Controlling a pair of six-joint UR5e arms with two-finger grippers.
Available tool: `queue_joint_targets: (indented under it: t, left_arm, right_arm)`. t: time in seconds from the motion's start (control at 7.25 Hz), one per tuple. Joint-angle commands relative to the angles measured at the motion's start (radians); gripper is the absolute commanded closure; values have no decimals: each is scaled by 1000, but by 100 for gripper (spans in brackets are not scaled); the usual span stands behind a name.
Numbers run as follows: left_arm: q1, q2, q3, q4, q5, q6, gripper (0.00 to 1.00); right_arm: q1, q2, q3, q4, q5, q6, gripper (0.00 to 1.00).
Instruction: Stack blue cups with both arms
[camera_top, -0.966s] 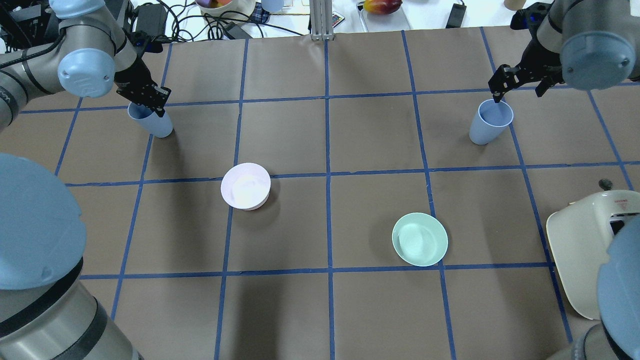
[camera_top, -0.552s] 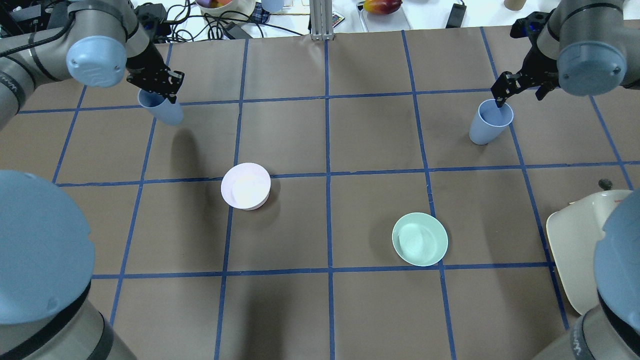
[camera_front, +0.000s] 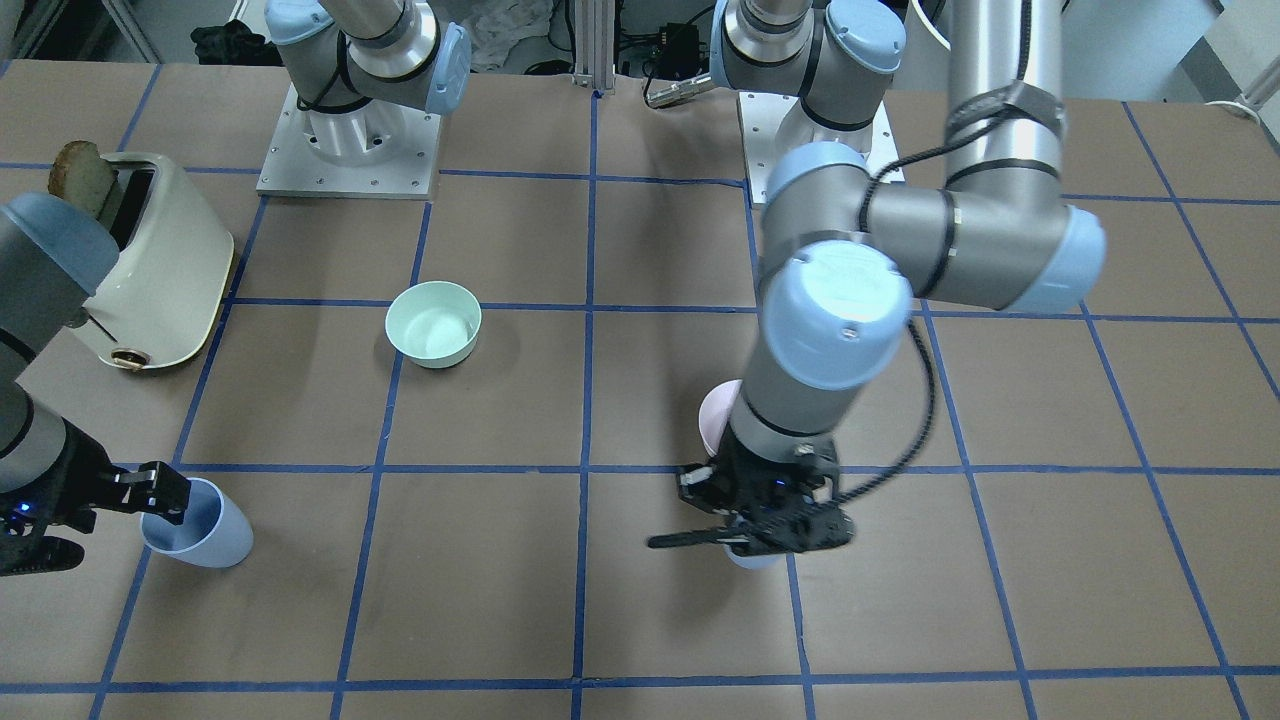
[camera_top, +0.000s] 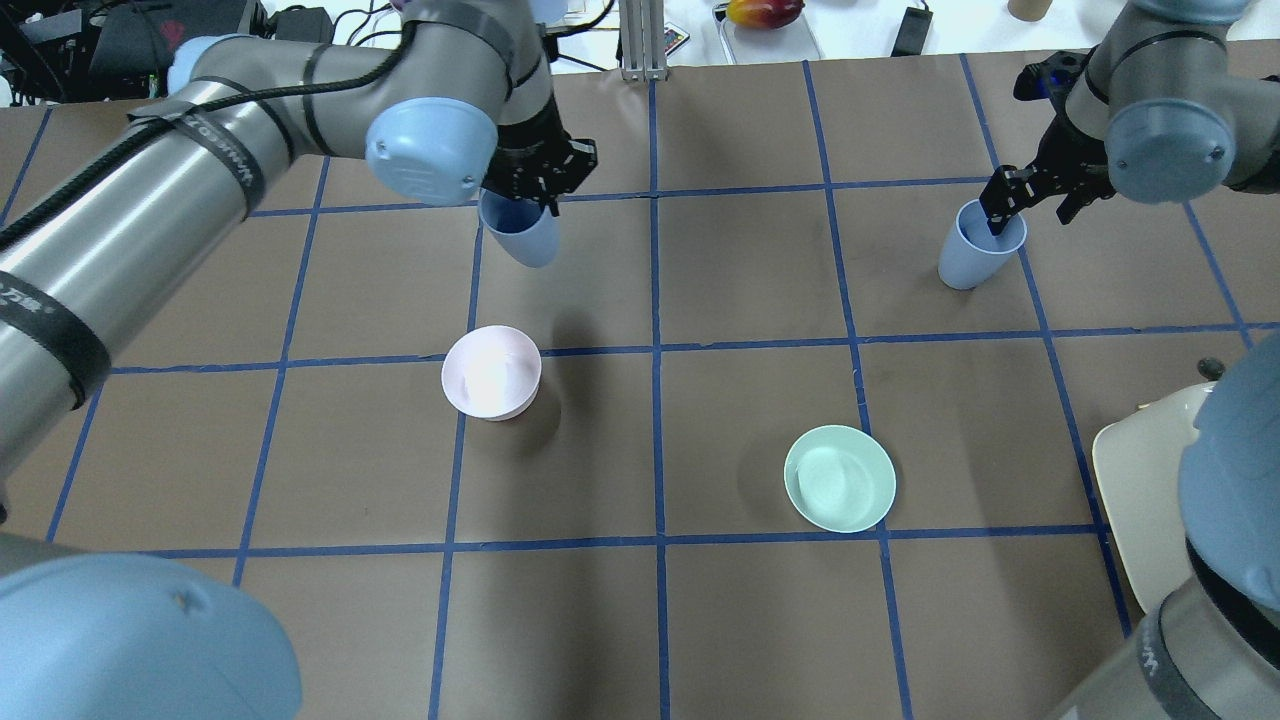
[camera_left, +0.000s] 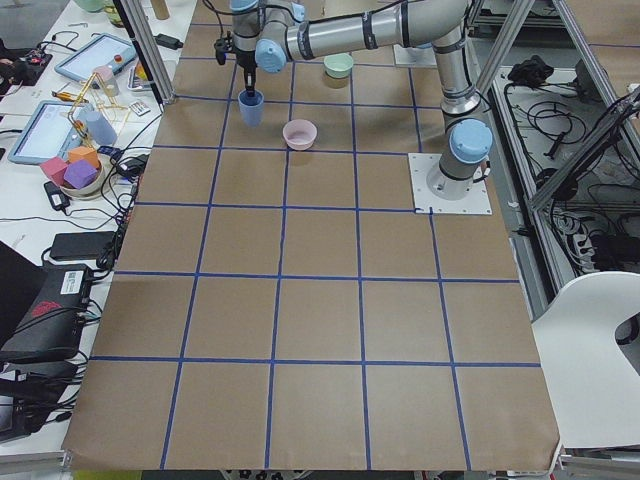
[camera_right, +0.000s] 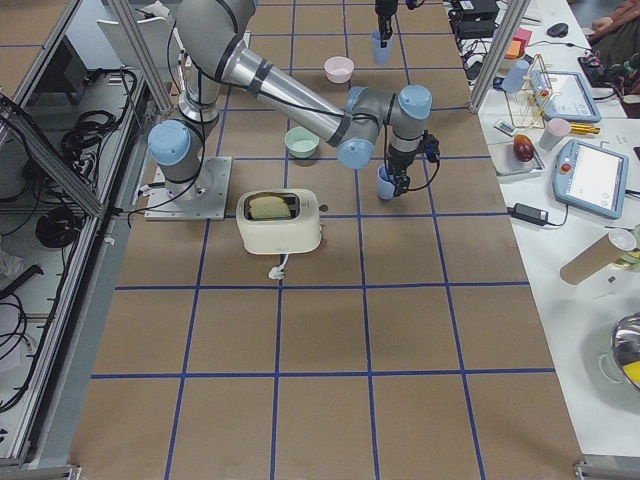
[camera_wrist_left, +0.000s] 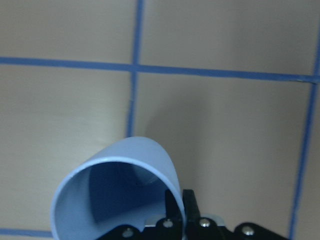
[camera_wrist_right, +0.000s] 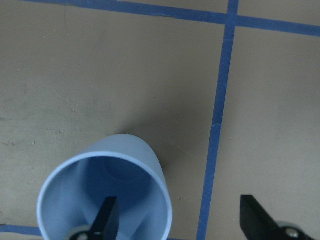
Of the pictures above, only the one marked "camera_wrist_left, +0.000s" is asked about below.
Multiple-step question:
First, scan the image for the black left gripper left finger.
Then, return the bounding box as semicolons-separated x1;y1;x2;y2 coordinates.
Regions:
98;190;184;240

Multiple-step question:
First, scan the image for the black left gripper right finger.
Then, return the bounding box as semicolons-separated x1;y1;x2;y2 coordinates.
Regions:
182;189;286;240

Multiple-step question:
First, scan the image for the blue cup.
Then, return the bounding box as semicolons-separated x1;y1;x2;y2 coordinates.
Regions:
50;136;185;240

